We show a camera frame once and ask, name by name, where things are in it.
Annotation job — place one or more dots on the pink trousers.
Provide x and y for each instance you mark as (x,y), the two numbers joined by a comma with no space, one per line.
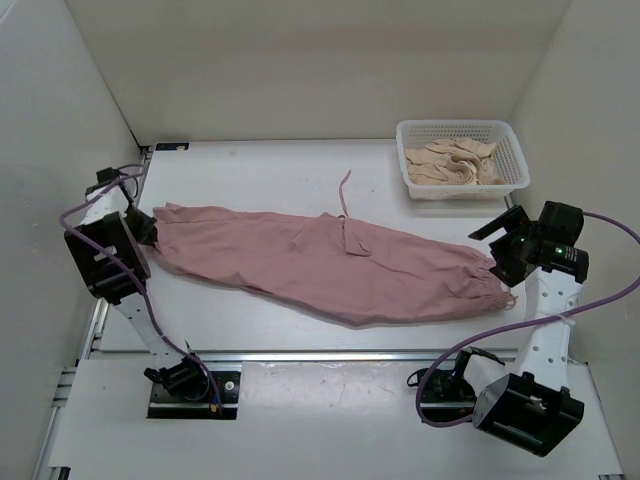
(358,273)

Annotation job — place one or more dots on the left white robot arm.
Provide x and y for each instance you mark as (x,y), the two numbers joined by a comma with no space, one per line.
(105,236)

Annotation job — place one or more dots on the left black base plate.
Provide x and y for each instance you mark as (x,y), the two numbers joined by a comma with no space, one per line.
(225,395)

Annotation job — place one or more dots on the left aluminium rail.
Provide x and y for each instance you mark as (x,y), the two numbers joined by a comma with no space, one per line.
(94,333)

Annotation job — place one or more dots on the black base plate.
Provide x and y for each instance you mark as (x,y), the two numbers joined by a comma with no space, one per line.
(446,397)
(225,395)

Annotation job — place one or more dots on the front aluminium rail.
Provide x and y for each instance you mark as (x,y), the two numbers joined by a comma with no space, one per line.
(282,356)

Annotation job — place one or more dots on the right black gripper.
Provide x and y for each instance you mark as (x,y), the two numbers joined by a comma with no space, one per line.
(513,220)

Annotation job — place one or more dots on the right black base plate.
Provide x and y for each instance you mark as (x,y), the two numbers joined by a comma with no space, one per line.
(446,397)

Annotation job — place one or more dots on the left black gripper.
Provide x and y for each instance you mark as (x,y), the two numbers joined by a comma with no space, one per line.
(148,231)

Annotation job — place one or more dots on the beige trousers in basket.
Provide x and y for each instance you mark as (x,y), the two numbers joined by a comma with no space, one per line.
(461,161)

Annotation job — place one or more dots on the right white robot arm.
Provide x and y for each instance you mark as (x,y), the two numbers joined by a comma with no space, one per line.
(527,403)

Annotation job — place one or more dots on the white plastic basket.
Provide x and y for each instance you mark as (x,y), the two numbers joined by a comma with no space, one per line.
(509,160)

